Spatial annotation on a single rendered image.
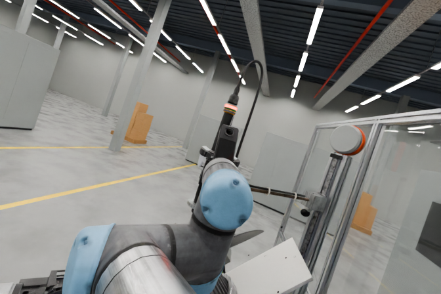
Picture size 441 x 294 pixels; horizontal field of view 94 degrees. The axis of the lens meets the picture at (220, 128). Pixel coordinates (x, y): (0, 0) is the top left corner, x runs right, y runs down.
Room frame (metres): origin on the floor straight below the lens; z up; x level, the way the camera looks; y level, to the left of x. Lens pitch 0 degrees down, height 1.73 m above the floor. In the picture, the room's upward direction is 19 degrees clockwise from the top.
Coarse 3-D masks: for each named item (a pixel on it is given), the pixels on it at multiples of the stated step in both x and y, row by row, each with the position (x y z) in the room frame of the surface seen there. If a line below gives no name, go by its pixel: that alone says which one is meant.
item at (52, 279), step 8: (56, 272) 0.55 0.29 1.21; (24, 280) 0.52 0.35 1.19; (32, 280) 0.53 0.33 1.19; (40, 280) 0.53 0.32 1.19; (48, 280) 0.53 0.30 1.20; (56, 280) 0.54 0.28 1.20; (16, 288) 0.47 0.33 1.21; (24, 288) 0.50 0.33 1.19; (32, 288) 0.51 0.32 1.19; (40, 288) 0.51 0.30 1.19; (48, 288) 0.50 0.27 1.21; (56, 288) 0.51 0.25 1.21
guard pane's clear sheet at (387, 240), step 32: (384, 128) 1.01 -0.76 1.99; (416, 128) 0.82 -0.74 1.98; (320, 160) 1.59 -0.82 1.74; (352, 160) 1.17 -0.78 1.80; (384, 160) 0.93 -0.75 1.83; (416, 160) 0.77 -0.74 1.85; (384, 192) 0.87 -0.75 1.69; (416, 192) 0.73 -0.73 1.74; (288, 224) 1.78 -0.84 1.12; (352, 224) 0.99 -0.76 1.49; (384, 224) 0.81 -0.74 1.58; (416, 224) 0.69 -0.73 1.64; (320, 256) 1.16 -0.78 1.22; (352, 256) 0.92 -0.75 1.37; (384, 256) 0.76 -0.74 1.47; (416, 256) 0.65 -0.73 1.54; (352, 288) 0.85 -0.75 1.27; (384, 288) 0.72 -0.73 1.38; (416, 288) 0.62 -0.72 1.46
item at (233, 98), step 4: (236, 88) 0.70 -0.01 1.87; (236, 92) 0.70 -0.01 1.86; (232, 96) 0.69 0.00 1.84; (236, 96) 0.69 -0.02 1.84; (228, 100) 0.69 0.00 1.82; (232, 100) 0.69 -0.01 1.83; (236, 100) 0.69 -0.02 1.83; (236, 104) 0.71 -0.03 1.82; (200, 184) 0.69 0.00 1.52; (200, 188) 0.69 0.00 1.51; (196, 192) 0.70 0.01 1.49; (196, 196) 0.69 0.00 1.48; (196, 200) 0.69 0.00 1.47; (192, 212) 0.69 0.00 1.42
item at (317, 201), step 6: (306, 192) 1.00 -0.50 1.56; (312, 192) 1.02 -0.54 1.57; (318, 192) 1.04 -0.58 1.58; (312, 198) 0.97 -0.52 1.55; (318, 198) 0.97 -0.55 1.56; (324, 198) 0.99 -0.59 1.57; (306, 204) 0.98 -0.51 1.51; (312, 204) 0.96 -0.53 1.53; (318, 204) 0.97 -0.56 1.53; (324, 204) 1.00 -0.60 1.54; (318, 210) 0.98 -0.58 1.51
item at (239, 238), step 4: (244, 232) 0.62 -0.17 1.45; (248, 232) 0.65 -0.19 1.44; (252, 232) 0.68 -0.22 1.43; (256, 232) 0.71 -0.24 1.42; (260, 232) 0.73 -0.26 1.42; (236, 236) 0.67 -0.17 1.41; (240, 236) 0.69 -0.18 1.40; (244, 236) 0.71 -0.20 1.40; (248, 236) 0.72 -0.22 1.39; (252, 236) 0.74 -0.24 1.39; (232, 240) 0.71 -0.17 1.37; (236, 240) 0.72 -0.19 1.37; (240, 240) 0.73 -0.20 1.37; (244, 240) 0.75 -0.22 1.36; (232, 244) 0.75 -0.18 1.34; (236, 244) 0.76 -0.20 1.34
